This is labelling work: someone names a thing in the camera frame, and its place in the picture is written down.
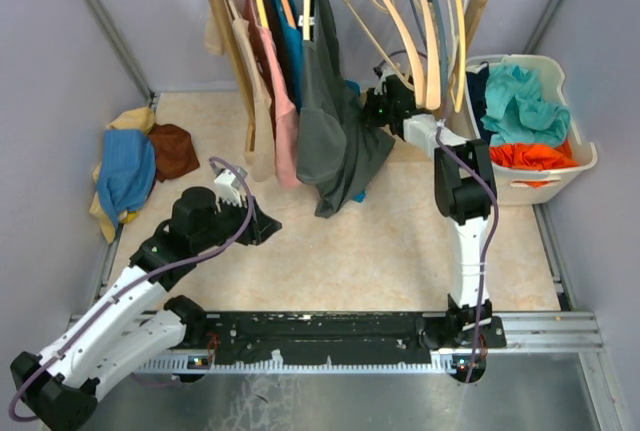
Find teal blue hanging t-shirt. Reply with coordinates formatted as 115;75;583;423
266;0;369;205

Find beige hanging t-shirt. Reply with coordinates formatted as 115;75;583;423
210;0;275;182

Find navy garment in basket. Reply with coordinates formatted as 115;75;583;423
466;61;493;143

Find white laundry basket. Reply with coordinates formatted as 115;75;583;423
465;54;597;206

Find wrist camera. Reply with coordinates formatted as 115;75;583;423
213;166;245;207
374;64;403;96

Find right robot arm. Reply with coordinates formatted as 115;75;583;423
364;75;497;347

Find turquoise garment in basket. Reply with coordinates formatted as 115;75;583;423
481;63;570;148

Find yellow cream hanger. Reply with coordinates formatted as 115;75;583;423
446;0;467;113

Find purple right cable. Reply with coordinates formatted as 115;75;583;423
382;50;501;382

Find brown folded cloth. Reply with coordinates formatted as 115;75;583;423
148;124;200;182

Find dark grey t-shirt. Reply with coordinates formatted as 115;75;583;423
296;0;395;218

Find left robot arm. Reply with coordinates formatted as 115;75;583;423
9;187;282;430

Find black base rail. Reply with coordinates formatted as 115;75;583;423
171;311;506;365

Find blue folded cloth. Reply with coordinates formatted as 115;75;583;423
96;129;156;225

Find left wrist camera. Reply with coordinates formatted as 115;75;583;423
213;166;245;207

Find pink hanging t-shirt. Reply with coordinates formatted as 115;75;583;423
243;0;300;189

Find yellow cloth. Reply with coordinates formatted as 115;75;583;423
89;107;155;244

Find orange garment in basket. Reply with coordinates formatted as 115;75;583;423
490;141;579;174

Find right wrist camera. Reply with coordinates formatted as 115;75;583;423
374;64;403;96

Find cream wooden hanger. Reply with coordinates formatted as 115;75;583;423
302;0;314;42
342;0;426;106
385;0;442;111

